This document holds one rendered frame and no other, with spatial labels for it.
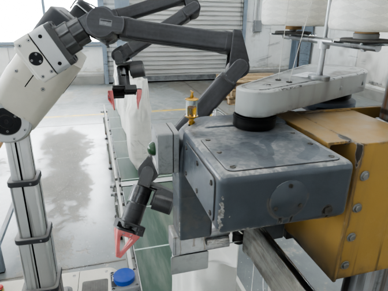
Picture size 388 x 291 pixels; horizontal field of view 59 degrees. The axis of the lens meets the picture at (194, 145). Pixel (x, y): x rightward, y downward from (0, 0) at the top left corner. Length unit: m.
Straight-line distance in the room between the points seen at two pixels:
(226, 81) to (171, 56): 7.44
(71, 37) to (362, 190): 0.78
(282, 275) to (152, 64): 7.77
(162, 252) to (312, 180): 1.41
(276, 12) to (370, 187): 0.45
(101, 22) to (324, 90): 0.59
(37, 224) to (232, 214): 1.12
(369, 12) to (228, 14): 8.09
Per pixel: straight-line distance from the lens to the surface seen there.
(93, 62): 8.26
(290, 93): 0.75
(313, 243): 0.86
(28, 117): 1.30
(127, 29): 0.99
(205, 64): 8.64
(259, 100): 0.69
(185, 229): 0.81
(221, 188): 0.51
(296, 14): 0.89
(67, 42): 1.01
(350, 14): 0.70
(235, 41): 0.98
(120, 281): 1.05
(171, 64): 8.41
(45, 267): 1.66
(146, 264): 1.84
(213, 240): 0.86
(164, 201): 0.99
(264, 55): 9.28
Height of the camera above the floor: 1.56
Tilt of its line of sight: 21 degrees down
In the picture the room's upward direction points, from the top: 1 degrees clockwise
